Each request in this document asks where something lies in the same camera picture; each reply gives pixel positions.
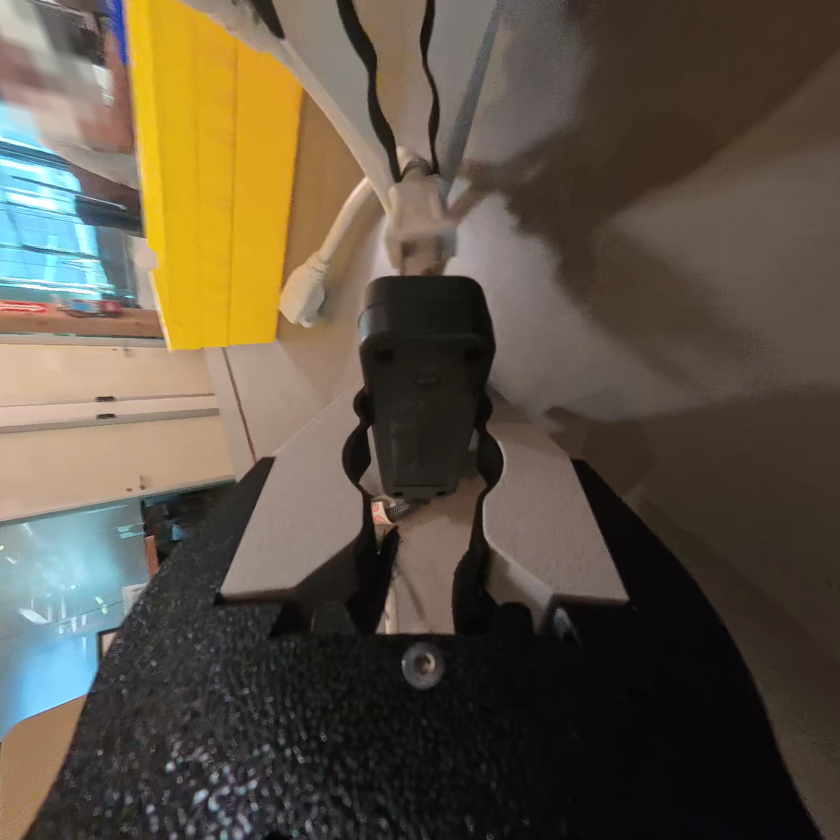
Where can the white spare plug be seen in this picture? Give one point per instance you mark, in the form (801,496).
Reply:
(302,292)

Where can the black power adapter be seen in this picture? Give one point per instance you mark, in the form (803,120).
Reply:
(426,380)

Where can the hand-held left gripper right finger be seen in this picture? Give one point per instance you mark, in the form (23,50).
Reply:
(551,525)

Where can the white cabinet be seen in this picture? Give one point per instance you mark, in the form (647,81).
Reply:
(98,459)

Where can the yellow plastic bin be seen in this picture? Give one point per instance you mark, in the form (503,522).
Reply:
(197,197)

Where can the wooden shelf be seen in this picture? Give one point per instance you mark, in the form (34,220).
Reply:
(79,325)

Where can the glass window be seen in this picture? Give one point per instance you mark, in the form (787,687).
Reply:
(52,216)

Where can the dark glass panel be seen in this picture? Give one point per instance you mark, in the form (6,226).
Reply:
(65,590)

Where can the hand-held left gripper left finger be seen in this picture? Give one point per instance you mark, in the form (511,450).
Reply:
(295,525)

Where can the white power plug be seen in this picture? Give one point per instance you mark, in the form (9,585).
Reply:
(420,216)

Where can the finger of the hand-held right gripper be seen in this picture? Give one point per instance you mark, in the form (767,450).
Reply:
(463,52)
(328,65)

